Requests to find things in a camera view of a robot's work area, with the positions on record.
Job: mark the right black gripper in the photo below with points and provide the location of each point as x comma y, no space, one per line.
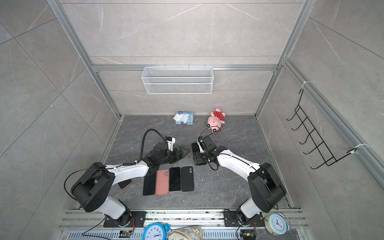
197,157

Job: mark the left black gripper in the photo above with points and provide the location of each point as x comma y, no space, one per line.
182,152

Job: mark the black phone case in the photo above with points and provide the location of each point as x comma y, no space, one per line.
187,179

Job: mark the black phone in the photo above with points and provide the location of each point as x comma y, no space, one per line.
175,179
196,148

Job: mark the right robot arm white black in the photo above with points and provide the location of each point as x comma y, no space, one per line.
266,187

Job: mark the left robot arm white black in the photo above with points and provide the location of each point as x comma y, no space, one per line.
92,189

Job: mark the small phone pink case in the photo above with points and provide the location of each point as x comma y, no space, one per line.
122,185

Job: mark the blue tissue packet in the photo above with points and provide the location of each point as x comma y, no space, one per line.
184,118

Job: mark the pink pig plush toy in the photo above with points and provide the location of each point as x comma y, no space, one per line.
215,121

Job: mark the woven basket object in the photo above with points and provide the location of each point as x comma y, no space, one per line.
187,233

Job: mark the blue alarm clock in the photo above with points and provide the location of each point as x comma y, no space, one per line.
156,231

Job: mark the white alarm clock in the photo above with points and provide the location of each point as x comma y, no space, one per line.
276,224

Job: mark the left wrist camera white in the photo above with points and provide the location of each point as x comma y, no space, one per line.
170,141

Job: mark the white wire wall basket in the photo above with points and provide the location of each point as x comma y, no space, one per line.
178,80

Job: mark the black wire hook rack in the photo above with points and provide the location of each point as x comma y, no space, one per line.
314,136

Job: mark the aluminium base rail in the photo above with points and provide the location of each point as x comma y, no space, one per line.
216,225

